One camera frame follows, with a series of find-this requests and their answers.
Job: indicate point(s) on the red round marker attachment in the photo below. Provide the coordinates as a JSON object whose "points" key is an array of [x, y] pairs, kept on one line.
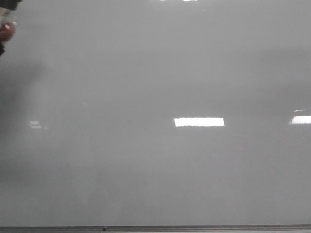
{"points": [[7, 24]]}

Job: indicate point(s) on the white whiteboard with aluminium frame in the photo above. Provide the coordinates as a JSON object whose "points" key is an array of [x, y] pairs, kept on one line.
{"points": [[156, 112]]}

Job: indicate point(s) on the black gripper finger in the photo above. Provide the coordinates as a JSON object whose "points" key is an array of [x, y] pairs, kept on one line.
{"points": [[2, 49]]}

